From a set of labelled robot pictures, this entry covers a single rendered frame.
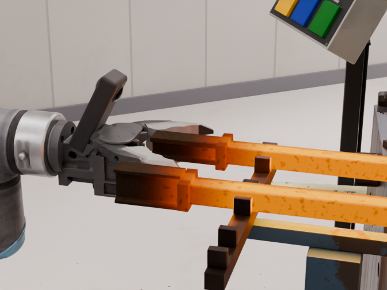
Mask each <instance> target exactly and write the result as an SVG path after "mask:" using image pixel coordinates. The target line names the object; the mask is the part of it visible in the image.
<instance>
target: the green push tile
mask: <svg viewBox="0 0 387 290"><path fill-rule="evenodd" d="M341 9H342V7H340V6H338V5H335V4H334V3H332V2H330V1H327V0H324V1H323V3H322V5H321V7H320V8H319V10H318V12H317V14H316V16H315V17H314V19H313V21H312V23H311V24H310V26H309V28H308V29H309V30H310V31H312V32H313V33H315V34H317V35H319V36H320V37H322V38H323V39H324V38H325V37H326V35H327V33H328V32H329V30H330V28H331V26H332V24H333V23H334V21H335V19H336V17H337V16H338V14H339V13H340V11H341Z"/></svg>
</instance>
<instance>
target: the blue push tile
mask: <svg viewBox="0 0 387 290"><path fill-rule="evenodd" d="M320 1H321V0H301V1H300V2H299V4H298V6H297V8H296V9H295V11H294V13H293V15H292V16H291V20H293V21H295V22H296V23H298V24H300V25H302V26H303V27H306V26H307V24H308V22H309V20H310V19H311V17H312V15H313V13H314V12H315V10H316V8H317V7H318V4H319V3H320Z"/></svg>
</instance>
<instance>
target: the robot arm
mask: <svg viewBox="0 0 387 290"><path fill-rule="evenodd" d="M126 82H127V76H126V75H125V74H123V73H122V72H120V71H118V70H117V69H113V70H111V71H110V72H108V73H107V74H105V75H104V76H102V77H101V78H100V79H99V80H98V81H97V83H96V87H95V91H94V93H93V95H92V97H91V99H90V101H89V103H88V105H87V107H86V109H85V111H84V113H83V115H82V117H81V119H80V121H79V123H78V125H77V127H76V125H75V124H74V123H73V122H72V121H66V119H65V117H64V116H63V115H62V114H61V113H58V112H46V111H40V110H22V109H10V108H0V260H1V259H4V258H8V257H10V256H12V255H13V254H15V253H16V252H18V251H19V249H20V248H21V247H22V246H23V244H24V241H25V229H26V218H25V216H24V205H23V198H22V185H21V175H33V176H39V177H48V178H54V177H56V176H57V175H58V182H59V185H63V186H69V185H70V184H71V183H72V182H73V181H75V182H84V183H90V184H92V185H93V189H94V195H95V196H104V197H113V198H116V173H114V172H113V170H114V168H115V167H116V166H117V165H118V164H119V162H120V161H123V162H134V163H145V164H151V165H162V166H173V167H180V166H179V165H178V164H177V163H179V162H178V161H175V160H173V159H172V160H171V159H166V158H164V157H163V156H162V155H158V154H154V153H152V152H150V151H152V150H153V142H150V137H151V136H152V135H153V133H155V131H156V130H159V131H170V132H181V133H192V134H198V135H209V134H214V130H213V129H212V128H210V127H207V126H205V125H203V124H199V123H190V122H185V121H172V120H143V121H135V122H131V123H113V124H111V125H108V124H106V121H107V119H108V117H109V115H110V113H111V112H112V109H113V107H114V106H115V104H116V101H117V100H118V99H119V98H120V97H121V96H122V94H123V88H124V85H125V84H126ZM145 141H146V147H147V148H146V147H145V143H143V142H145Z"/></svg>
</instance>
